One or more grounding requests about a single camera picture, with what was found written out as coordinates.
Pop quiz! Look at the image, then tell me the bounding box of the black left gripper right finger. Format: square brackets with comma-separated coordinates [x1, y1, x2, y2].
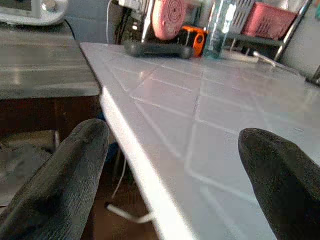
[238, 127, 320, 240]

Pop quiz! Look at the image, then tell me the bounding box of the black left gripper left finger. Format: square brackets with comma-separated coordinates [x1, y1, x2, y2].
[0, 118, 110, 240]

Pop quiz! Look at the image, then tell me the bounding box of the white tiled table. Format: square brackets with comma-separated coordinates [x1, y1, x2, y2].
[79, 41, 320, 240]

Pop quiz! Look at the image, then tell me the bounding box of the dark grey countertop cabinet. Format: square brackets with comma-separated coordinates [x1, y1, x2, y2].
[0, 23, 102, 137]

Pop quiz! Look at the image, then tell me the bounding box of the white flat object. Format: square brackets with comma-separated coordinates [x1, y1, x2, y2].
[222, 51, 278, 68]

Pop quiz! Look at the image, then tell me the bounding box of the red plastic basket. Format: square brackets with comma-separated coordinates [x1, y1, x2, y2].
[241, 1, 299, 40]

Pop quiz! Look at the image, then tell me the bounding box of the orange and black device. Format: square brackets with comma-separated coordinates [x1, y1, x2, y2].
[180, 25, 209, 58]

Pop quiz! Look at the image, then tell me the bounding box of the white kitchen appliance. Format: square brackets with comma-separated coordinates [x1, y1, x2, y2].
[0, 0, 69, 27]

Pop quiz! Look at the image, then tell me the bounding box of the pink round fan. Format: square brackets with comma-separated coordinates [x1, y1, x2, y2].
[151, 0, 188, 41]

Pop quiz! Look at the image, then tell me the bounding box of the white hanging cord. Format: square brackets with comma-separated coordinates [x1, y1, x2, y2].
[106, 158, 156, 224]

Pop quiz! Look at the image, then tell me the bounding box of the metal frame chair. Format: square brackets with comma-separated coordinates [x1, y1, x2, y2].
[224, 0, 313, 62]

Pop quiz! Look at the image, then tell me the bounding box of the white cable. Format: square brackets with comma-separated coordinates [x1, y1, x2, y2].
[106, 0, 114, 44]

